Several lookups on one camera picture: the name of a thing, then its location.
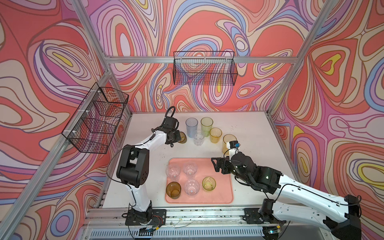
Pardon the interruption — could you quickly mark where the black wire basket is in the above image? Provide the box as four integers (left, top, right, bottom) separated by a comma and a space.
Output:
62, 83, 129, 154
173, 50, 238, 86

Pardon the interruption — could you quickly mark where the short yellow cup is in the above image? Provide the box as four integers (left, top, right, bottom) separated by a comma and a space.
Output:
210, 128, 223, 144

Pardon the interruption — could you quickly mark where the tall light green cup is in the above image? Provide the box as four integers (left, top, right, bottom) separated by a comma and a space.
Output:
201, 117, 214, 137

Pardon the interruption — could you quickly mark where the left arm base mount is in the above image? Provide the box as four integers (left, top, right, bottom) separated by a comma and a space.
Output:
122, 209, 167, 228

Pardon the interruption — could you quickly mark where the black wire basket left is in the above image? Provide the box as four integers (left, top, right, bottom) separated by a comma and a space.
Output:
62, 83, 129, 154

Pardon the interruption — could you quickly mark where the black wire basket back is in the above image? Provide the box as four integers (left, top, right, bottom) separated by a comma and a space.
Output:
173, 50, 238, 86

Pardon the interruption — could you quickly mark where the clear faceted cup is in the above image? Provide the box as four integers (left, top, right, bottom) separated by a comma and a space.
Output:
183, 162, 198, 177
184, 179, 200, 197

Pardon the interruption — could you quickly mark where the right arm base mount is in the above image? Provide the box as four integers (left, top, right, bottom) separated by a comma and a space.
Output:
243, 208, 287, 226

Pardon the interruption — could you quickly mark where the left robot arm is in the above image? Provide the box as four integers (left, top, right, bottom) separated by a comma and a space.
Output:
116, 106, 181, 213

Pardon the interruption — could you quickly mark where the brown dimpled cup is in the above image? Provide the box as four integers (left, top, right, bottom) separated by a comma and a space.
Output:
166, 182, 182, 199
179, 132, 188, 144

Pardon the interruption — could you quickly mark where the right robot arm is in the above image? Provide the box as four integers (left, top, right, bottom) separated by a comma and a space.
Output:
211, 141, 362, 240

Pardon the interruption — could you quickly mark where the brown dimpled cup front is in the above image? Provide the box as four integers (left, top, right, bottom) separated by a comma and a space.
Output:
166, 182, 182, 199

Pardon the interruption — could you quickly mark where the tall pale blue cup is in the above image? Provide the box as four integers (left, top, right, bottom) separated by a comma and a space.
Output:
186, 118, 199, 138

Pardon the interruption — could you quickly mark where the short bright green cup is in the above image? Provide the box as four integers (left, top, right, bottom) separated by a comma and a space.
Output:
202, 176, 217, 192

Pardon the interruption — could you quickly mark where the aluminium front rail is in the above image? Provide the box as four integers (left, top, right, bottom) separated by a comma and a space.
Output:
80, 206, 325, 232

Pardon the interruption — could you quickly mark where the tall amber yellow cup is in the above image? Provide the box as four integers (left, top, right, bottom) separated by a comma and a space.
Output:
222, 134, 237, 154

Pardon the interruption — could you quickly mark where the pink plastic tray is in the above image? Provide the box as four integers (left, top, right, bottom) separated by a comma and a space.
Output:
165, 158, 234, 205

